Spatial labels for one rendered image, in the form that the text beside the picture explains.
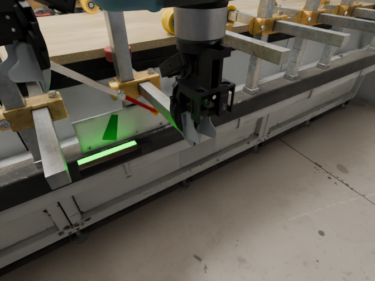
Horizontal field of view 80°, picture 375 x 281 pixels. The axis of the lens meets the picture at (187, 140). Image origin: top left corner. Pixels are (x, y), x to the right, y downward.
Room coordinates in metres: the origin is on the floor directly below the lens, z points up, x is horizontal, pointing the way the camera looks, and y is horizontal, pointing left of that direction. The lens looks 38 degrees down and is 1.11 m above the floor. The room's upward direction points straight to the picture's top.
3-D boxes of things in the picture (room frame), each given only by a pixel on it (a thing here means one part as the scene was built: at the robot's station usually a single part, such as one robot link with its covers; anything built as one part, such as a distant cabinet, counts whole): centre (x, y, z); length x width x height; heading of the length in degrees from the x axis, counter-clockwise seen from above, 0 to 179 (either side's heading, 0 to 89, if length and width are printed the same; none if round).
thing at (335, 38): (0.86, -0.29, 0.95); 0.50 x 0.04 x 0.04; 33
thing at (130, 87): (0.58, 0.15, 0.85); 0.14 x 0.06 x 0.05; 123
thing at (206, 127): (0.36, -0.04, 0.86); 0.06 x 0.03 x 0.09; 33
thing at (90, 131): (0.53, 0.18, 0.75); 0.26 x 0.01 x 0.10; 123
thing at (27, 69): (0.36, 0.26, 0.97); 0.06 x 0.03 x 0.09; 143
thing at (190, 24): (0.36, -0.02, 1.04); 0.08 x 0.08 x 0.05
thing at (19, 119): (0.45, 0.36, 0.84); 0.14 x 0.06 x 0.05; 123
